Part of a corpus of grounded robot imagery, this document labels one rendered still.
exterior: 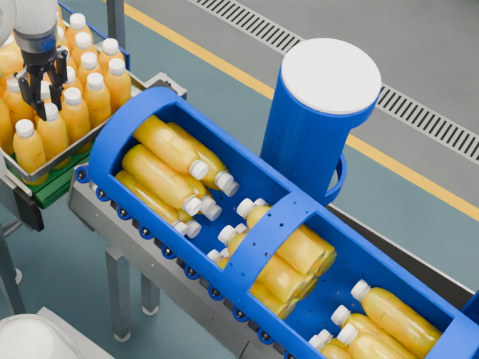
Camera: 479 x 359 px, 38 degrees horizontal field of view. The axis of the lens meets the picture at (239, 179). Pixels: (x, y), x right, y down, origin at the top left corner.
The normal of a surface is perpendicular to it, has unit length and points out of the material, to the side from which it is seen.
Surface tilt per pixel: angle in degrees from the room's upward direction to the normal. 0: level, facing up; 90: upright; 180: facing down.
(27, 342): 6
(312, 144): 90
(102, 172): 75
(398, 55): 0
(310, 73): 0
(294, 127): 90
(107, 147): 50
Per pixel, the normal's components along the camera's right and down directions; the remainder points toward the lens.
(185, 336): 0.11, -0.57
